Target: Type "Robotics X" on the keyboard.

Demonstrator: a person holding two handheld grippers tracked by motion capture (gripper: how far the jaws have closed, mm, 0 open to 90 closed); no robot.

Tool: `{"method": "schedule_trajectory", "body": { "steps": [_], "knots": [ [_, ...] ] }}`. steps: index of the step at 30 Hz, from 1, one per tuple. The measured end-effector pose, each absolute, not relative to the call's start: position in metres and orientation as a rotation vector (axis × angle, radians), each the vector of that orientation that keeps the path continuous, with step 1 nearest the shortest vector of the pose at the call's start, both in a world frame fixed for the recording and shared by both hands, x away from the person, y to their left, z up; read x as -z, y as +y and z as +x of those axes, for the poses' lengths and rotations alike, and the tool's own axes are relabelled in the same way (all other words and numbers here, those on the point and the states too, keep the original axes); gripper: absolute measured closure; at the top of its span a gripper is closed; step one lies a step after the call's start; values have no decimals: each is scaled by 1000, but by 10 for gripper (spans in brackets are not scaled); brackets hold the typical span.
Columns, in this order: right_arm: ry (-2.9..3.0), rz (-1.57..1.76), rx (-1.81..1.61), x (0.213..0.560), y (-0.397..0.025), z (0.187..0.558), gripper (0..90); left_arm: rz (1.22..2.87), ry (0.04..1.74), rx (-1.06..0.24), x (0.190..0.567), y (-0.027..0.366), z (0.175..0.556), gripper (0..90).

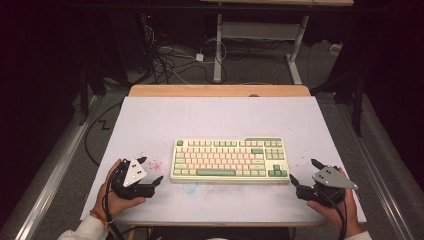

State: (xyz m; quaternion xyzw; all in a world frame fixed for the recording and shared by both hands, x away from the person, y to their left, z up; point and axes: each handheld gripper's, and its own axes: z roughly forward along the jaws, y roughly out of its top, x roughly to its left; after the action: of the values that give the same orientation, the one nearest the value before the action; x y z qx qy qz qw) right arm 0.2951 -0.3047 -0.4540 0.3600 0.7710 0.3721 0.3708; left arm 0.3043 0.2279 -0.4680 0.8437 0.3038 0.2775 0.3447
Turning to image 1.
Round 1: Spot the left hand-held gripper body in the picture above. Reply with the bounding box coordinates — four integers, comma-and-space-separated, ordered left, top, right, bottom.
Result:
110, 158, 156, 201

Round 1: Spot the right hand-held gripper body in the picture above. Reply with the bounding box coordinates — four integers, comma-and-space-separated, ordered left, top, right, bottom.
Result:
295, 165, 360, 208

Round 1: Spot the cream green pink keyboard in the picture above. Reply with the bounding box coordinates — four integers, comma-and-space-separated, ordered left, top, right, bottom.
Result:
169, 136, 291, 185

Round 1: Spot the person's left hand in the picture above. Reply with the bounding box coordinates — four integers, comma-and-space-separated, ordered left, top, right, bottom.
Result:
94, 159, 147, 221

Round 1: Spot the person's right hand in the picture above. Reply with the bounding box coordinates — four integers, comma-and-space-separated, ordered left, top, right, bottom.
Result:
306, 166, 364, 238

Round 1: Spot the black metal stand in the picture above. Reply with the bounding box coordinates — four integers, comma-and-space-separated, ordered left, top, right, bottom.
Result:
78, 66, 108, 126
311, 66, 366, 138

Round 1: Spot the white table cover board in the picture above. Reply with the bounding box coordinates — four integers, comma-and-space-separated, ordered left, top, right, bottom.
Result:
79, 95, 368, 224

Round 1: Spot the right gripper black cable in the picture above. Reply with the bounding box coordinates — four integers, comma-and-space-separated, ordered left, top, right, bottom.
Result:
319, 189, 349, 240

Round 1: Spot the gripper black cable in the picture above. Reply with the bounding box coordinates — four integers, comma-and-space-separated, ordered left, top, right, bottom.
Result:
319, 189, 349, 240
101, 166, 127, 240

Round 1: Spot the metal floor rail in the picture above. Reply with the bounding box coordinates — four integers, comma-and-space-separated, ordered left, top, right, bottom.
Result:
336, 103, 416, 240
14, 94, 101, 240

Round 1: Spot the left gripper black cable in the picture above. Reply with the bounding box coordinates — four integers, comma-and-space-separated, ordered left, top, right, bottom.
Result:
101, 166, 127, 240

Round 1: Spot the orange bead bracelet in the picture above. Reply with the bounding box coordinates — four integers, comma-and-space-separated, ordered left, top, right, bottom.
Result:
89, 209, 111, 230

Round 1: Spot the black floor cable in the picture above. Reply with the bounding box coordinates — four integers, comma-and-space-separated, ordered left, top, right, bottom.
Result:
83, 101, 123, 168

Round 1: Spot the tangle of floor cables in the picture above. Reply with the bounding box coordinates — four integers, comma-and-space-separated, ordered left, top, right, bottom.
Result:
143, 24, 228, 85

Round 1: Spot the white metal desk frame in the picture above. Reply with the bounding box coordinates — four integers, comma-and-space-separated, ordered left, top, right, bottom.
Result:
201, 0, 355, 85

